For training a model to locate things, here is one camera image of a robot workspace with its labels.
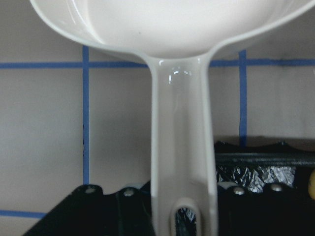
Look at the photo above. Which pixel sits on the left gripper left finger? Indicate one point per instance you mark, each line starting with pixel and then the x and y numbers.
pixel 87 211

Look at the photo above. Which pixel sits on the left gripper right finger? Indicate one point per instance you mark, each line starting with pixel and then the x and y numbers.
pixel 278 210

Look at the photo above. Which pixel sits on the yellow sponge piece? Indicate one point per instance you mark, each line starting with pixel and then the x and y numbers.
pixel 311 185

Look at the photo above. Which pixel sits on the beige plastic dustpan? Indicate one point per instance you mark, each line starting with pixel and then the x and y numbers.
pixel 177 39

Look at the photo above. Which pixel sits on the pink bin with black bag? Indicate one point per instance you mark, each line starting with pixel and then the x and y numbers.
pixel 255 167

